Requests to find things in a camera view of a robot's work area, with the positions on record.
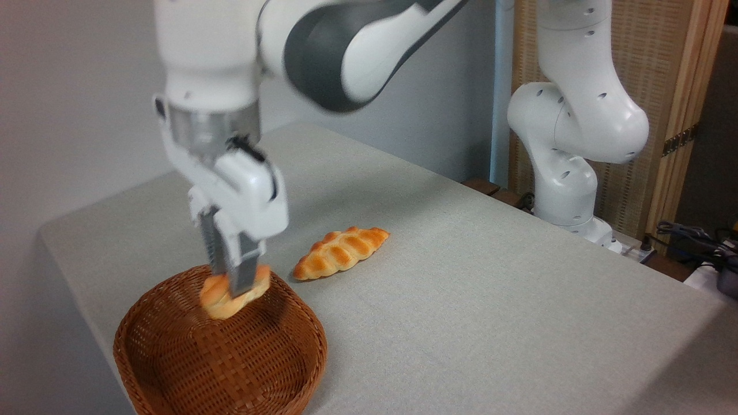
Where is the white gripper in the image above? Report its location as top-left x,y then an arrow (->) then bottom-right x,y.
152,95 -> 289,299

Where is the round orange bread roll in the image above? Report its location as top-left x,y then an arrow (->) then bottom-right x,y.
199,264 -> 272,321

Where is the long braided bread loaf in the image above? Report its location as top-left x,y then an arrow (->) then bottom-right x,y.
292,225 -> 391,282

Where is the brown woven wicker basket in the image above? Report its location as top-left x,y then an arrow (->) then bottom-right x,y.
112,263 -> 329,415

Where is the grey tablecloth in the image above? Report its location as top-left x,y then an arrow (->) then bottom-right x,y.
37,121 -> 738,415

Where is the brown wooden furniture edge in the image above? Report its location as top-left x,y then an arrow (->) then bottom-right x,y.
462,178 -> 534,215

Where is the white power strip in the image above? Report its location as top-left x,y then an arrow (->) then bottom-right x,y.
610,233 -> 658,265

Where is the metal screen hinge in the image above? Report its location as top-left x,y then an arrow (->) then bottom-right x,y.
662,123 -> 700,157

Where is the wooden folding screen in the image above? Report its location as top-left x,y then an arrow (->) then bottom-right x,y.
509,0 -> 731,242

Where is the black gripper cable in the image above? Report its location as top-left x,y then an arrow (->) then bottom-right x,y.
226,135 -> 279,201

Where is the bundle of dark cables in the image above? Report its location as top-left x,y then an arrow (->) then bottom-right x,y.
656,220 -> 738,263

